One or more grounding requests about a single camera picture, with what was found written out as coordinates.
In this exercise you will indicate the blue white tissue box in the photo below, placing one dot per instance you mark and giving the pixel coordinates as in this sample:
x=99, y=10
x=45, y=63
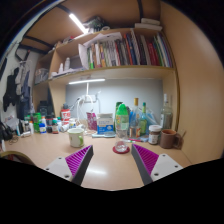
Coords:
x=104, y=123

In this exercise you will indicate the row of books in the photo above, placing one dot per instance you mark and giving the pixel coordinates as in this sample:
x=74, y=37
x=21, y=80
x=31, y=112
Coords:
x=118, y=49

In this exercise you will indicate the brown ceramic mug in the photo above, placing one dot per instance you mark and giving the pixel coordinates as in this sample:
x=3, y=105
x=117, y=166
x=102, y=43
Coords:
x=170, y=139

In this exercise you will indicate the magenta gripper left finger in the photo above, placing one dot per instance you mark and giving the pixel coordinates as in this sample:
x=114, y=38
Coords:
x=72, y=167

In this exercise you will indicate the red white canister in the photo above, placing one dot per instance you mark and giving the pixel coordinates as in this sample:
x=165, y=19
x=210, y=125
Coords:
x=65, y=115

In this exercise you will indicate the small glass on red coaster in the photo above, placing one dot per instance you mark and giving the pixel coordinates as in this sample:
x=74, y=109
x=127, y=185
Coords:
x=120, y=147

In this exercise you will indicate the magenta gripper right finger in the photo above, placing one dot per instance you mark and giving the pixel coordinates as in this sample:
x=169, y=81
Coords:
x=154, y=165

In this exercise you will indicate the clear bottle with green cap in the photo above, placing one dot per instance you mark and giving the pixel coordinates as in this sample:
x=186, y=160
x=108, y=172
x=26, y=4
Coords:
x=122, y=121

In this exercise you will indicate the wooden wardrobe side panel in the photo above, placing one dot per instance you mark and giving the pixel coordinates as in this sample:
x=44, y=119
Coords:
x=201, y=80

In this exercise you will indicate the clear glass liquor bottle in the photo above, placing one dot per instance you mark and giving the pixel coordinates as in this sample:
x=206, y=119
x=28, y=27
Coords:
x=166, y=114

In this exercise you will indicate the green glass bottle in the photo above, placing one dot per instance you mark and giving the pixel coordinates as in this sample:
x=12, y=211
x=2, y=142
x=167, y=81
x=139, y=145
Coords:
x=143, y=120

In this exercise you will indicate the white mug green handle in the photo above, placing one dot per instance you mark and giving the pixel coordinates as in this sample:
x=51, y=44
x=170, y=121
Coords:
x=76, y=137

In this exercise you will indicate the pink snack bag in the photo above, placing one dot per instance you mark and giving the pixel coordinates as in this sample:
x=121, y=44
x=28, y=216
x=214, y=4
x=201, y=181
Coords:
x=92, y=121

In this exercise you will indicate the brown jar white lid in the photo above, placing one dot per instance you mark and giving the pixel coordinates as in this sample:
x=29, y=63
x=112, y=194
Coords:
x=154, y=133

